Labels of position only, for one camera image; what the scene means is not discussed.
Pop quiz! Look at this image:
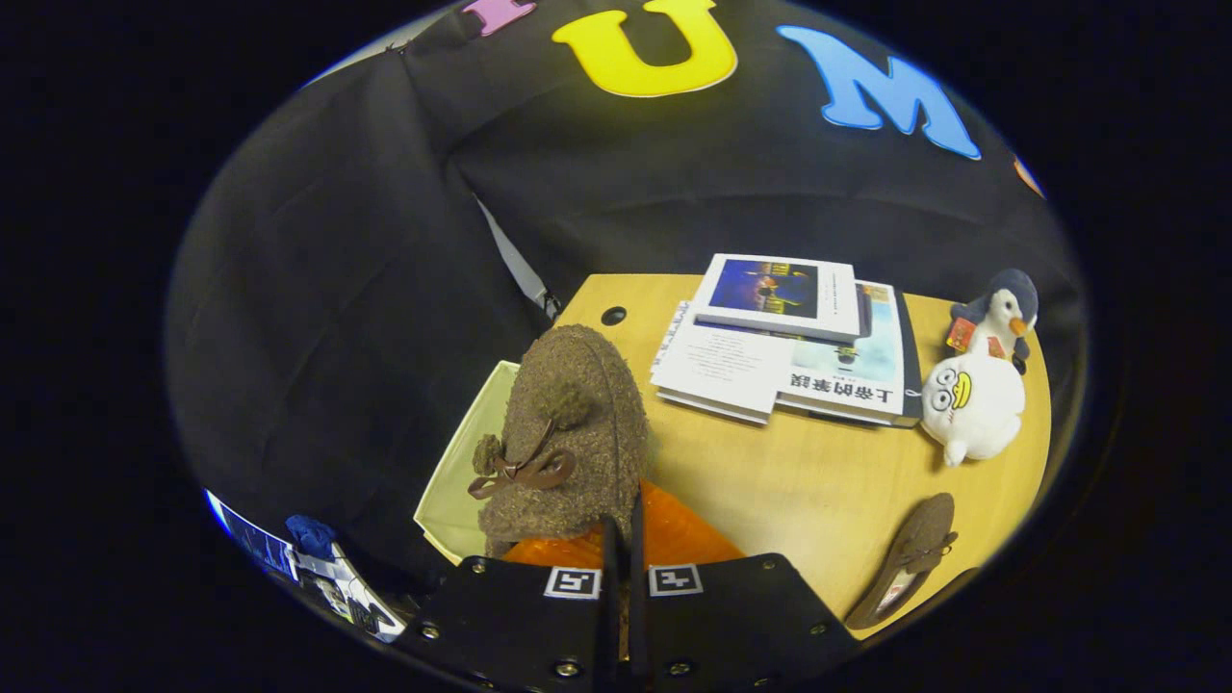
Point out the dark hardcover book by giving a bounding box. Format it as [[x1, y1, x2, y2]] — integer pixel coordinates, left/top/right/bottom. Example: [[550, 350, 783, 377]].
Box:
[[895, 294, 925, 429]]

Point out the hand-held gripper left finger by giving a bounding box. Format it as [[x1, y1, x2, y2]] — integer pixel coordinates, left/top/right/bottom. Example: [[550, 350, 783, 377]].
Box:
[[399, 515, 623, 693]]

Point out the penguin plush toy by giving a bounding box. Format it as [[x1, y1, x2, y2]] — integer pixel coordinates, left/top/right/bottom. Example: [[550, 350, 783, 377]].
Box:
[[946, 269, 1040, 374]]

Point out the white printed item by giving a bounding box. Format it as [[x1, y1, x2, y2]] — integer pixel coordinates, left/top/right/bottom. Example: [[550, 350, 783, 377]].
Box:
[[294, 549, 407, 643]]

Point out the brown fuzzy shoe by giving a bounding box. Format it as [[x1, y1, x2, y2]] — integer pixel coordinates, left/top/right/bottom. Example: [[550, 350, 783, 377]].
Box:
[[469, 324, 651, 559], [845, 493, 960, 631]]

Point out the white book blue photo cover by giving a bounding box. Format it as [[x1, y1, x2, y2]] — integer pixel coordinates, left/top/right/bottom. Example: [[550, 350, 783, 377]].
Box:
[[693, 253, 862, 345]]

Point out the white duck plush toy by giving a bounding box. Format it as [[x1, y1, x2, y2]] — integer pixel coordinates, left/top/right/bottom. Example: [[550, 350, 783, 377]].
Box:
[[921, 351, 1027, 468]]

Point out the plain white paperback book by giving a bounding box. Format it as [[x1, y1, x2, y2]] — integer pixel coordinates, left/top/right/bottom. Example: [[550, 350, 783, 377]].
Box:
[[651, 300, 800, 425]]

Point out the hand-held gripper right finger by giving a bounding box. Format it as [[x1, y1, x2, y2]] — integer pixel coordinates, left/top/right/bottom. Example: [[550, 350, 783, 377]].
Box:
[[629, 481, 862, 693]]

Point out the blue crumpled cloth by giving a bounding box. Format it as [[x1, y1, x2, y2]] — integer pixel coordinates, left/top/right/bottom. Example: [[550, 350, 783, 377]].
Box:
[[286, 515, 338, 562]]

